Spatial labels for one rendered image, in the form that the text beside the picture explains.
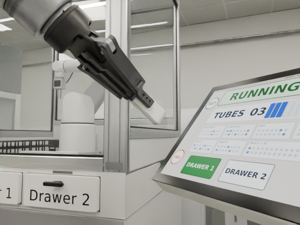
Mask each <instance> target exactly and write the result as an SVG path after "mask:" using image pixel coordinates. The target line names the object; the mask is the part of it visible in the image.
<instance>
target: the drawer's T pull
mask: <svg viewBox="0 0 300 225"><path fill-rule="evenodd" d="M43 186H51V187H62V186H64V184H63V183H62V181H53V182H47V181H45V182H43Z"/></svg>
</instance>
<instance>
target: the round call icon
mask: <svg viewBox="0 0 300 225"><path fill-rule="evenodd" d="M187 151H188V150H183V149H177V150H176V151H175V153H174V154H173V155H172V157H171V159H170V160H169V162H168V163H167V164H172V165H177V166H178V165H179V163H180V162H181V160H182V159H183V157H184V156H185V154H186V152H187Z"/></svg>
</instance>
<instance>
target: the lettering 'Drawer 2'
mask: <svg viewBox="0 0 300 225"><path fill-rule="evenodd" d="M32 191H35V192H36V198H35V199H31V194H32ZM41 194H44V193H40V199H39V201H41ZM45 195H49V197H48V196H47V197H45V202H48V201H49V202H50V194H49V193H46V194H45ZM83 195H87V199H86V200H85V201H84V203H83V205H88V206H89V204H85V203H86V201H87V200H88V199H89V195H88V194H86V193H85V194H83ZM61 196H62V195H60V199H58V203H60V200H61ZM66 196H68V195H65V196H64V198H63V201H64V203H66V202H65V200H70V197H69V196H68V199H65V197H66ZM37 197H38V193H37V191H36V190H30V200H36V199H37ZM74 197H77V196H72V204H73V201H74ZM46 198H49V200H48V201H46ZM56 198H58V194H56ZM56 198H55V199H54V194H53V199H54V203H55V202H56ZM66 204H69V203H66Z"/></svg>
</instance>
